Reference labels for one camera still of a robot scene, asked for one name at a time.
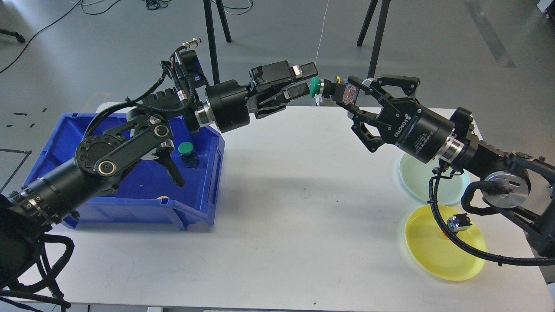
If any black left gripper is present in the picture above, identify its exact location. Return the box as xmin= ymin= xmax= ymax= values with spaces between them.
xmin=206 ymin=61 xmax=318 ymax=133

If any green push button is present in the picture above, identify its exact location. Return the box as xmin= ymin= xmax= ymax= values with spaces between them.
xmin=309 ymin=76 xmax=359 ymax=106
xmin=178 ymin=141 xmax=199 ymax=169

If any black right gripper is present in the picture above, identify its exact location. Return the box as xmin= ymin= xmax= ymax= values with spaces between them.
xmin=347 ymin=75 xmax=456 ymax=164

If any light green plate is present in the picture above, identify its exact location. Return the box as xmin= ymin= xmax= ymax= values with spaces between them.
xmin=399 ymin=153 xmax=470 ymax=205

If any blue plastic bin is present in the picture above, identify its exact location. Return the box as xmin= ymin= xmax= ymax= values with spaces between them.
xmin=24 ymin=113 xmax=225 ymax=231

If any black stand leg left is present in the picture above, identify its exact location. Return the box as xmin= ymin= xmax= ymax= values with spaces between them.
xmin=203 ymin=0 xmax=232 ymax=84

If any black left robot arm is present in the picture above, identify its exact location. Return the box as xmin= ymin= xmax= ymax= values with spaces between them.
xmin=1 ymin=38 xmax=318 ymax=311

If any yellow plate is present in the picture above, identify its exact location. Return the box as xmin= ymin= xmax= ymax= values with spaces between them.
xmin=404 ymin=205 xmax=486 ymax=282

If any black floor cable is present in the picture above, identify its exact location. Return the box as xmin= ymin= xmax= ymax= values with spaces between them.
xmin=0 ymin=0 xmax=122 ymax=74

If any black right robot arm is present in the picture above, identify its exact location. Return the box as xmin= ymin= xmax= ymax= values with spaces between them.
xmin=346 ymin=76 xmax=554 ymax=266

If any black stand leg right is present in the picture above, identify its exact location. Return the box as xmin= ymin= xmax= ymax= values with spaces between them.
xmin=356 ymin=0 xmax=391 ymax=78

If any black stand leg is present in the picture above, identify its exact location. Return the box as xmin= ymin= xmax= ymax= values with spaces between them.
xmin=356 ymin=0 xmax=391 ymax=78
xmin=203 ymin=0 xmax=232 ymax=84

